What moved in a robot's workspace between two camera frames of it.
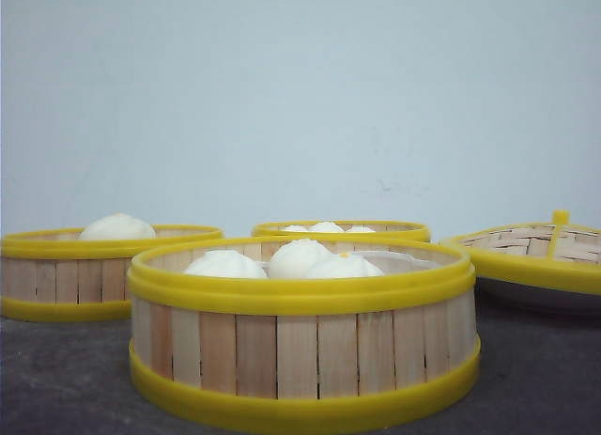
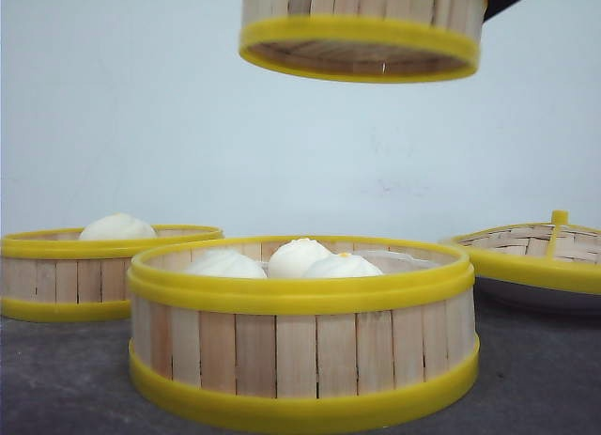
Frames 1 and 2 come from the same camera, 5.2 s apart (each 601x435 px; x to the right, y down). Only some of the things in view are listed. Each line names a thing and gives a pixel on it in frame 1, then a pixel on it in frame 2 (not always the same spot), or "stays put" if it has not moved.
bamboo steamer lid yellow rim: (555, 255) stays put
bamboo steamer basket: (53, 274) stays put
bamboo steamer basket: (376, 229) -> (362, 33)
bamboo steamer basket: (303, 328) stays put
